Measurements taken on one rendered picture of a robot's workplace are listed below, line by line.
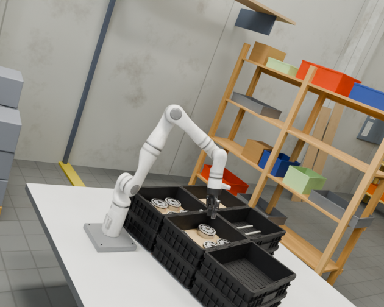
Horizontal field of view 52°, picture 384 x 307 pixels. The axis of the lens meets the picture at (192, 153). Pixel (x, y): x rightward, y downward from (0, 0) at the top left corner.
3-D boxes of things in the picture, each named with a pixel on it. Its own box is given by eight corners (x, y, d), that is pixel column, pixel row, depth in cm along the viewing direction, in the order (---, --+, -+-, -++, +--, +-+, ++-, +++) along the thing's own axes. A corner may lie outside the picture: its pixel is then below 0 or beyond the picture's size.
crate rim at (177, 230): (201, 254, 179) (203, 250, 179) (161, 220, 198) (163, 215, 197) (249, 243, 209) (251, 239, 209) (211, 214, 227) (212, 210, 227)
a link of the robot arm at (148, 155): (154, 148, 189) (141, 140, 194) (124, 195, 189) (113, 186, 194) (164, 153, 197) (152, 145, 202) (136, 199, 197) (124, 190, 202)
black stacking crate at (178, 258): (186, 291, 185) (194, 270, 182) (148, 253, 203) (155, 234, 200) (234, 275, 215) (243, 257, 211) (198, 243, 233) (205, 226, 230)
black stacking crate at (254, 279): (242, 316, 164) (252, 294, 161) (194, 272, 182) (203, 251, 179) (287, 295, 193) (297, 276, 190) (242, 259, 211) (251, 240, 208)
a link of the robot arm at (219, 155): (225, 179, 199) (220, 177, 207) (229, 150, 198) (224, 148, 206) (212, 178, 197) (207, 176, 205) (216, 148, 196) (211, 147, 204)
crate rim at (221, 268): (250, 298, 161) (253, 293, 160) (201, 255, 179) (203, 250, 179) (295, 279, 191) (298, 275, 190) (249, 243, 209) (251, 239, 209)
